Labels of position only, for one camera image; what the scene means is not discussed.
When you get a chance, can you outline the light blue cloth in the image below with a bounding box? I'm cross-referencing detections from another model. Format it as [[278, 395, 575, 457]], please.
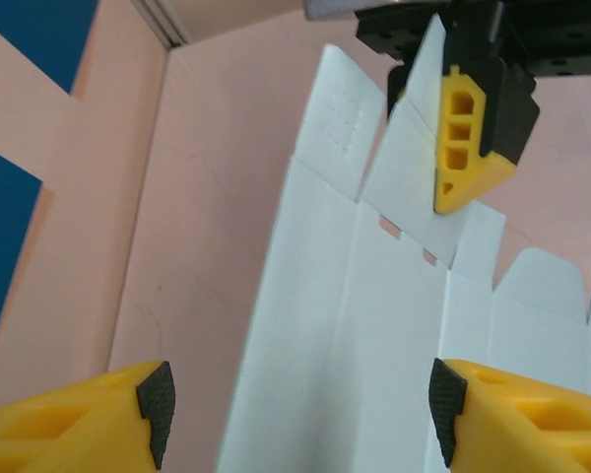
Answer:
[[215, 13, 591, 473]]

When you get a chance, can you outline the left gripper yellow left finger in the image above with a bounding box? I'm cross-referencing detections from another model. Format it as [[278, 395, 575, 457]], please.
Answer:
[[0, 360, 176, 473]]

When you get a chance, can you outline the aluminium frame post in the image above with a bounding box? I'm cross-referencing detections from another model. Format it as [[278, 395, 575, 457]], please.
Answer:
[[129, 0, 184, 50]]

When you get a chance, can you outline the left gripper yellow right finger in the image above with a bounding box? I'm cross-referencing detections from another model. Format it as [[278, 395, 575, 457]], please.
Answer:
[[427, 358, 591, 473]]

